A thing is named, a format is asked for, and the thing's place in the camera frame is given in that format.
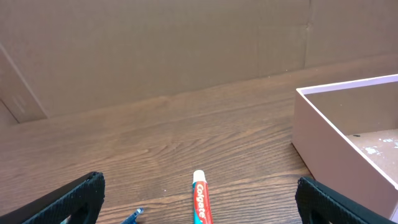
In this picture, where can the blue disposable razor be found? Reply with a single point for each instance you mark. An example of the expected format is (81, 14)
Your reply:
(132, 218)

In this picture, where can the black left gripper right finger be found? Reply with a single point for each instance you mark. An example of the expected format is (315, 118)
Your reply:
(319, 204)

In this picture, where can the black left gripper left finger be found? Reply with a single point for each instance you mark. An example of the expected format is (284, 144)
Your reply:
(79, 201)

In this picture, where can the Colgate toothpaste tube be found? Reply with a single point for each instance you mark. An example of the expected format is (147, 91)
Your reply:
(201, 199)

